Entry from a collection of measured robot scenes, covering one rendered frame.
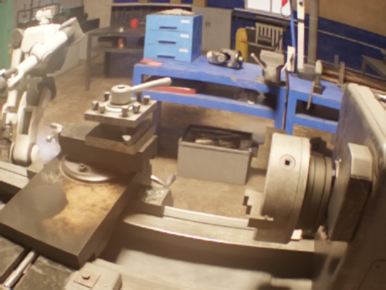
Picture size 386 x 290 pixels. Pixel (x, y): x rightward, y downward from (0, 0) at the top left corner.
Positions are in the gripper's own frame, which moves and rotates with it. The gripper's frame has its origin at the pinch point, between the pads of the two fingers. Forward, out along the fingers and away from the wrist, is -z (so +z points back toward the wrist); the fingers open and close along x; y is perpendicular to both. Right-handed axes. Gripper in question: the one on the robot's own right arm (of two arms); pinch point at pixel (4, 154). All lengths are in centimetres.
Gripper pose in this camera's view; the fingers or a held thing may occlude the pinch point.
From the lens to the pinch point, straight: 234.1
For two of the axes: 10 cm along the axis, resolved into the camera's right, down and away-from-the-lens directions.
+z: 1.3, -9.9, -0.2
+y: 9.6, 1.3, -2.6
